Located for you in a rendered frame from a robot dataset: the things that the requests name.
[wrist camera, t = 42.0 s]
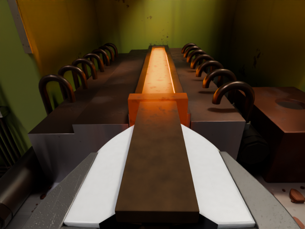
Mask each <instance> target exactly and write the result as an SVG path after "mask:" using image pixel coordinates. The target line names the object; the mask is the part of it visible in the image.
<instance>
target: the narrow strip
mask: <svg viewBox="0 0 305 229"><path fill-rule="evenodd" d="M7 2H8V5H9V7H10V11H11V13H12V16H13V19H14V22H15V26H16V28H17V31H18V34H19V37H20V40H21V43H22V46H23V49H24V52H25V54H33V53H34V51H33V48H32V45H31V42H30V39H29V35H28V32H27V29H26V26H25V23H24V20H23V16H22V14H21V11H20V7H19V4H18V1H17V0H7Z"/></svg>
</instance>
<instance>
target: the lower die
mask: <svg viewBox="0 0 305 229"><path fill-rule="evenodd" d="M153 46H164V47H165V50H166V54H167V60H168V64H169V69H170V73H171V77H172V83H173V87H174V91H175V93H186V94H187V97H188V108H187V128H189V129H191V130H193V131H194V132H196V133H198V134H199V135H201V136H202V137H204V138H205V139H207V140H208V141H209V142H211V143H212V144H213V145H214V146H215V147H216V148H217V149H219V150H220V151H226V152H227V153H228V154H229V155H230V156H231V157H232V158H233V159H235V160H236V159H237V155H238V151H239V147H240V143H241V139H242V135H243V131H244V127H245V123H246V121H245V120H244V118H243V117H242V116H241V115H240V113H239V112H238V111H237V110H236V109H235V107H234V106H233V105H232V104H231V103H230V101H229V100H228V99H227V98H226V97H225V95H223V97H222V99H221V103H220V104H219V105H215V104H213V103H212V98H213V96H214V94H215V92H216V91H217V89H218V87H217V86H216V85H215V84H214V82H213V81H211V82H210V85H209V88H203V87H202V84H203V81H204V79H205V77H206V76H207V74H206V73H205V71H202V75H201V77H196V70H197V69H198V67H199V64H198V63H197V64H196V68H195V69H191V63H192V61H193V60H194V59H193V58H192V60H191V63H188V62H187V58H184V54H181V52H182V48H169V47H168V45H149V48H148V49H145V50H131V51H130V52H129V53H121V54H118V58H116V57H115V56H114V60H115V61H111V59H110V60H109V61H110V66H106V64H104V72H100V69H99V70H98V71H97V78H98V79H96V80H93V78H92V76H91V77H90V78H89V79H88V80H87V83H88V89H86V90H84V89H83V88H82V85H81V86H80V87H79V88H77V89H76V90H75V91H74V95H75V99H76V101H75V102H73V103H70V102H69V100H68V98H67V99H66V100H64V101H63V102H62V103H61V104H60V105H59V106H58V107H57V108H56V109H54V110H53V111H52V112H51V113H50V114H49V115H48V116H47V117H45V118H44V119H43V120H42V121H41V122H40V123H39V124H38V125H36V126H35V127H34V128H33V129H32V130H31V131H30V132H29V133H28V137H29V139H30V141H31V144H32V146H33V149H34V151H35V154H36V156H37V158H38V161H39V163H40V166H41V168H42V171H43V173H44V175H45V177H46V180H47V182H48V183H60V182H61V181H62V180H63V179H64V178H65V177H66V176H67V175H68V174H69V173H70V172H72V171H73V170H74V169H75V168H76V167H77V166H78V165H79V164H80V163H81V162H82V161H83V160H84V159H85V158H86V157H87V156H88V155H89V154H90V153H91V152H98V151H99V150H100V149H101V148H102V147H103V146H104V145H105V144H106V143H107V142H109V141H110V140H111V139H112V138H114V137H115V136H116V135H118V134H120V133H122V132H123V131H125V130H126V129H128V128H130V119H129V110H128V97H129V94H142V91H143V86H144V82H145V78H146V73H147V69H148V64H149V60H150V56H151V51H152V47H153Z"/></svg>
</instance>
